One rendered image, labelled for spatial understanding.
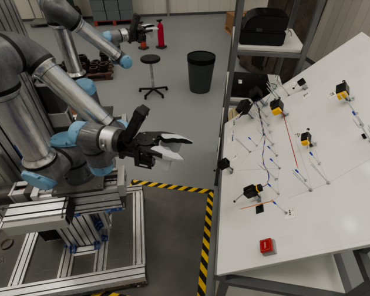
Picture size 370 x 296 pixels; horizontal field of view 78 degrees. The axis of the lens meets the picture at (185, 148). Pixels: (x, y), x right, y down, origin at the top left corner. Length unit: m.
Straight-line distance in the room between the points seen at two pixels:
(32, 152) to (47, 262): 1.35
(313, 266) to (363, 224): 0.52
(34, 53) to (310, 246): 1.11
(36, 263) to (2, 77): 1.64
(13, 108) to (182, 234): 1.76
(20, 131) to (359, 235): 1.12
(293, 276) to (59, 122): 1.37
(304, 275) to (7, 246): 2.08
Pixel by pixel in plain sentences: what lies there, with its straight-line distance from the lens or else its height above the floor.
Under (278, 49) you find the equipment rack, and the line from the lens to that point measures 1.79.
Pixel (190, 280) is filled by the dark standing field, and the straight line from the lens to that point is 2.10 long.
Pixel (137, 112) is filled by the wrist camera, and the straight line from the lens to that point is 0.60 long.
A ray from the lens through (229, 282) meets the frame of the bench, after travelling 1.27.
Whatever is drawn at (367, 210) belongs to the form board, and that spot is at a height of 1.34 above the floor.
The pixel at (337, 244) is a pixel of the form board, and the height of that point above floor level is 1.25.
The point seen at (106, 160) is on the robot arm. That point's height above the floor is 1.47.
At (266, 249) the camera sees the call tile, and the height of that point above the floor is 1.10.
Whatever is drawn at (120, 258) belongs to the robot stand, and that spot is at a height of 0.21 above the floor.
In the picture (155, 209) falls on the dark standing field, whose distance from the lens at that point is 2.39.
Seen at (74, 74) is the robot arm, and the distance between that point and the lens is 1.57.
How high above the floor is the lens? 1.99
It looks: 42 degrees down
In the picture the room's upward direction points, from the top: straight up
